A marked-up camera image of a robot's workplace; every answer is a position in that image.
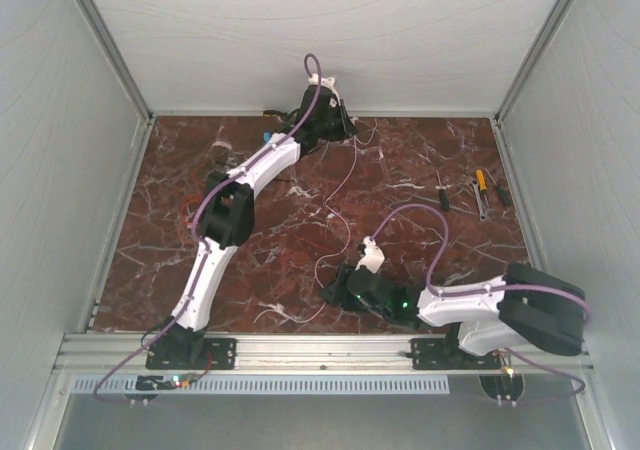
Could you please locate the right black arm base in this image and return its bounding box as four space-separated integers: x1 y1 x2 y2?
406 338 501 371

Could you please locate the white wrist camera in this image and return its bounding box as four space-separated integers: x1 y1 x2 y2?
356 236 385 273
308 73 340 102

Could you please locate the white wire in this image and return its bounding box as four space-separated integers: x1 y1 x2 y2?
253 119 380 325

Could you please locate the yellow handled screwdriver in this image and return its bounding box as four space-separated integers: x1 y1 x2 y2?
475 169 487 191

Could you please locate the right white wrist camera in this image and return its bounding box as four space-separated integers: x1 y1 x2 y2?
356 236 385 273

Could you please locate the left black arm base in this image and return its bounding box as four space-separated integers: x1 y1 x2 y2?
145 326 237 370

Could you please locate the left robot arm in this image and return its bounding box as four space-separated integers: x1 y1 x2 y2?
153 74 357 368

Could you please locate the silver wrench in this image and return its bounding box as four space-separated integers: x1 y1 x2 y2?
471 179 487 221

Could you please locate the aluminium front rail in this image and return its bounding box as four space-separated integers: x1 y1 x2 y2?
54 333 595 371

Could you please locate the slotted grey cable duct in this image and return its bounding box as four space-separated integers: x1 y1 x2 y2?
71 374 450 396

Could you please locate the black yellow edge clip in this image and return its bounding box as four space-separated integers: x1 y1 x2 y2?
262 109 297 120

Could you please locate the orange wire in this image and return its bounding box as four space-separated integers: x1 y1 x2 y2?
179 159 226 231

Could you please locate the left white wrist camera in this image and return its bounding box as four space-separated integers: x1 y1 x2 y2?
308 73 340 102

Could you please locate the black handled screwdriver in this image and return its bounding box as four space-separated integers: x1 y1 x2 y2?
494 184 513 207

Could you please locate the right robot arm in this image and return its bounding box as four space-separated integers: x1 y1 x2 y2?
320 263 590 368

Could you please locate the red shaft black screwdriver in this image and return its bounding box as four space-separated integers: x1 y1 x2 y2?
436 172 450 212

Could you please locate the red wire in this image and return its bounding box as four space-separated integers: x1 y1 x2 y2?
239 229 326 281

